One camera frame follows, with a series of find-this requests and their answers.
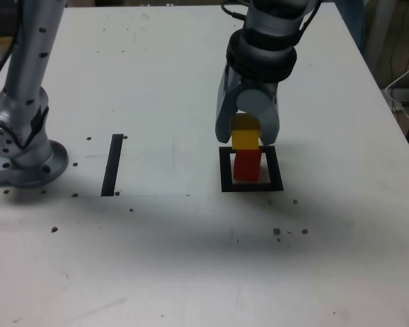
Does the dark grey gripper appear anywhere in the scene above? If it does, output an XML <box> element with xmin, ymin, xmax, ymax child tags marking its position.
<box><xmin>214</xmin><ymin>64</ymin><xmax>282</xmax><ymax>146</ymax></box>

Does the yellow cube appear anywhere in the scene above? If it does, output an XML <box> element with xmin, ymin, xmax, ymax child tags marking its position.
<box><xmin>230</xmin><ymin>114</ymin><xmax>262</xmax><ymax>151</ymax></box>

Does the red cube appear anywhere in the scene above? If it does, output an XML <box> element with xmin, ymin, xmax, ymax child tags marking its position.
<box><xmin>232</xmin><ymin>149</ymin><xmax>262</xmax><ymax>181</ymax></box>

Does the black tape square outline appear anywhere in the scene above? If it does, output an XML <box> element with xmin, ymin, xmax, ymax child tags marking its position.
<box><xmin>219</xmin><ymin>145</ymin><xmax>284</xmax><ymax>193</ymax></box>

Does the black tape strip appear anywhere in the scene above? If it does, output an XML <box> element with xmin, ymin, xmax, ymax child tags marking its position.
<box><xmin>100</xmin><ymin>134</ymin><xmax>125</xmax><ymax>198</ymax></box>

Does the person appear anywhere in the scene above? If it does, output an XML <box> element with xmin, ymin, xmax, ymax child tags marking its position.
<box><xmin>333</xmin><ymin>0</ymin><xmax>366</xmax><ymax>52</ymax></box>

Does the pale metal stand leg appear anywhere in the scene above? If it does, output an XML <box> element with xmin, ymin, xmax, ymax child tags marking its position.
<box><xmin>366</xmin><ymin>0</ymin><xmax>391</xmax><ymax>69</ymax></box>

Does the white cable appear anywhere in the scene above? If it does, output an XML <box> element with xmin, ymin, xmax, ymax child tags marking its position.
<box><xmin>384</xmin><ymin>56</ymin><xmax>409</xmax><ymax>129</ymax></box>

